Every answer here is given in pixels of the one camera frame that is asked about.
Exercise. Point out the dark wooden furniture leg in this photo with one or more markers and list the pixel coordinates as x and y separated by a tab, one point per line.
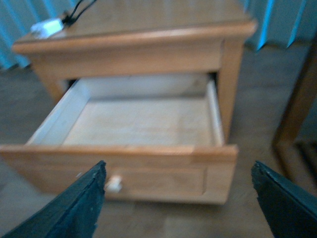
297	109

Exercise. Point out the wooden nightstand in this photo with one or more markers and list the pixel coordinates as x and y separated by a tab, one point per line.
128	37

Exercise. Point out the wooden drawer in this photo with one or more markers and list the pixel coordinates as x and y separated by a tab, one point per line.
161	137

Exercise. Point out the pale green curtain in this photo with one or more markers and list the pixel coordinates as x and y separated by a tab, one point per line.
280	22

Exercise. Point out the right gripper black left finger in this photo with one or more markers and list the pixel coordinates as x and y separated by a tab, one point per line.
72	214

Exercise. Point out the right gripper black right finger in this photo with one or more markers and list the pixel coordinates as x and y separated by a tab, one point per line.
290	211

